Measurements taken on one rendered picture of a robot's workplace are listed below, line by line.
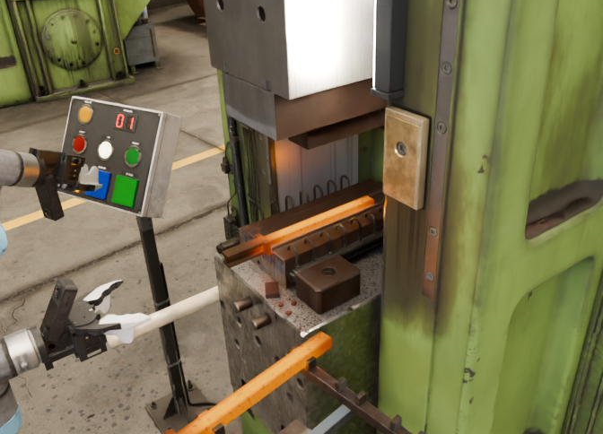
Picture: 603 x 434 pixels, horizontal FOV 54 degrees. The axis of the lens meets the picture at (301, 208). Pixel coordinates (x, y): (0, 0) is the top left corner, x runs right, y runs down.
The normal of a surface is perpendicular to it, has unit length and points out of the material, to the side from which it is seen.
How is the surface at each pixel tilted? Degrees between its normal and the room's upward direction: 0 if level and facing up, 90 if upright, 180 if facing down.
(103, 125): 60
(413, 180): 90
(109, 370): 0
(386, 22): 90
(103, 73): 90
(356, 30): 90
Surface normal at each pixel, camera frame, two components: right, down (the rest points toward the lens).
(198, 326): -0.04, -0.87
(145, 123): -0.44, -0.05
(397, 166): -0.81, 0.31
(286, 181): 0.59, 0.37
